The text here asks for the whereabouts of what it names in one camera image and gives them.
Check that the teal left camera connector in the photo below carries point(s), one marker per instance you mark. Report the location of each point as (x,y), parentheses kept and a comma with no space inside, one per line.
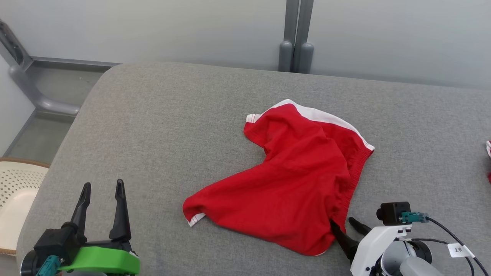
(49,265)

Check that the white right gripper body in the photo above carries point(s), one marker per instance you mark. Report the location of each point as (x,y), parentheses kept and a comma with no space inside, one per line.
(370,245)

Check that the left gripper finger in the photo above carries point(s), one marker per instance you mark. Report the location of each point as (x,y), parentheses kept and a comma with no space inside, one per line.
(81,218)
(121,218)

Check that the red basketball jersey white sleeves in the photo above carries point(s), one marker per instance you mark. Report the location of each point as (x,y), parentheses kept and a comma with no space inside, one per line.
(489,149)

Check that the red shorts white stripe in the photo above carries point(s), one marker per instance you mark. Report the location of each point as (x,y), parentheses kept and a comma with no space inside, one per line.
(291,191)

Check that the grey partition post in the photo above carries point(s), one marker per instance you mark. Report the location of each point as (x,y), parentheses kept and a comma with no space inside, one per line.
(307,55)
(285,53)

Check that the teal camera connector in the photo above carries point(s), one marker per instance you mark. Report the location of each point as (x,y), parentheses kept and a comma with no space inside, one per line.
(49,265)
(414,217)

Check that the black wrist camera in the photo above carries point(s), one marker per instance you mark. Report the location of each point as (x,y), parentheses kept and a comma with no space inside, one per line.
(391,212)
(55,241)

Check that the grey metal support bracket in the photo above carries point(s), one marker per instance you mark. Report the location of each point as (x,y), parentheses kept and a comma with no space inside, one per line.
(42,102)

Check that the cream perforated laundry basket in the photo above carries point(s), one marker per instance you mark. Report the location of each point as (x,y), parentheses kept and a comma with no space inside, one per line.
(17,199)

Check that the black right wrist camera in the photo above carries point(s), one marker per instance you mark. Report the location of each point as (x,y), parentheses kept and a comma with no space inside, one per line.
(391,212)

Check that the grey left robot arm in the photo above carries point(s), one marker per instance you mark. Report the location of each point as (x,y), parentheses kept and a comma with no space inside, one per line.
(27,268)

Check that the grey fabric sofa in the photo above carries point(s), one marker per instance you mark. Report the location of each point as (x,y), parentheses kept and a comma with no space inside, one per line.
(172,153)

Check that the teal right camera connector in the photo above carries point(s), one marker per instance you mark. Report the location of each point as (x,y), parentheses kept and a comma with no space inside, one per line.
(414,217)

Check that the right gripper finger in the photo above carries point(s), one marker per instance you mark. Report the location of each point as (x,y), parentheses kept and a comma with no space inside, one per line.
(360,227)
(345,241)

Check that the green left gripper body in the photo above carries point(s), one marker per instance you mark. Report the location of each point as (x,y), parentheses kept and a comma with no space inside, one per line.
(103,258)

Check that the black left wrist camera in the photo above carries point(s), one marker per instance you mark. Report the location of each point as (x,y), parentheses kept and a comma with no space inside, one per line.
(55,241)

